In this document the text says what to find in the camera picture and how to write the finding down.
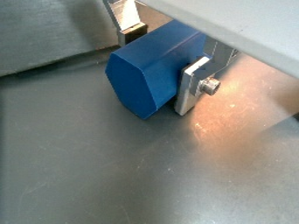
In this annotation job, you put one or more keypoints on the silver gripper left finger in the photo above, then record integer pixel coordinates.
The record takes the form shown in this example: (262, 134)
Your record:
(130, 27)

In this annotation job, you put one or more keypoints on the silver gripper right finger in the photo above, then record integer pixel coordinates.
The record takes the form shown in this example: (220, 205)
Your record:
(198, 76)

